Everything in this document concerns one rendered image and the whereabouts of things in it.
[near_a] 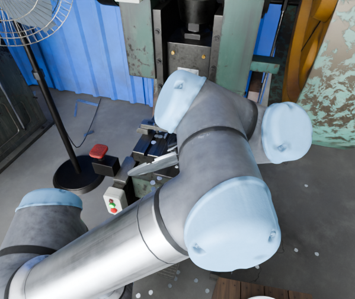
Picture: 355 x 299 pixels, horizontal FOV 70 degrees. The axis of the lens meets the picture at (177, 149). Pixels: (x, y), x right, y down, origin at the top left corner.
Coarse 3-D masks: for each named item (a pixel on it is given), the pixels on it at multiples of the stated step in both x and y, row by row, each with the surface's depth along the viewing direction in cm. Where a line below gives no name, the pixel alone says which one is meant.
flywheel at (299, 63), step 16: (304, 0) 92; (320, 0) 64; (336, 0) 61; (304, 16) 93; (320, 16) 67; (304, 32) 93; (320, 32) 72; (304, 48) 89; (288, 64) 94; (304, 64) 84; (288, 80) 89; (304, 80) 79; (288, 96) 81
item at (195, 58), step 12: (180, 36) 83; (192, 36) 80; (204, 36) 81; (168, 48) 81; (180, 48) 80; (192, 48) 79; (204, 48) 78; (168, 60) 84; (180, 60) 83; (192, 60) 81; (204, 60) 80; (168, 72) 87; (192, 72) 84; (204, 72) 83
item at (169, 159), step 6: (162, 156) 62; (168, 156) 61; (174, 156) 64; (156, 162) 65; (162, 162) 68; (168, 162) 80; (174, 162) 82; (132, 168) 67; (138, 168) 65; (144, 168) 69; (150, 168) 74; (156, 168) 81; (132, 174) 74; (138, 174) 81
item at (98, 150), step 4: (96, 144) 106; (100, 144) 106; (92, 148) 104; (96, 148) 104; (100, 148) 104; (104, 148) 104; (92, 152) 102; (96, 152) 102; (100, 152) 102; (104, 152) 103; (92, 156) 102; (96, 156) 101; (100, 156) 101
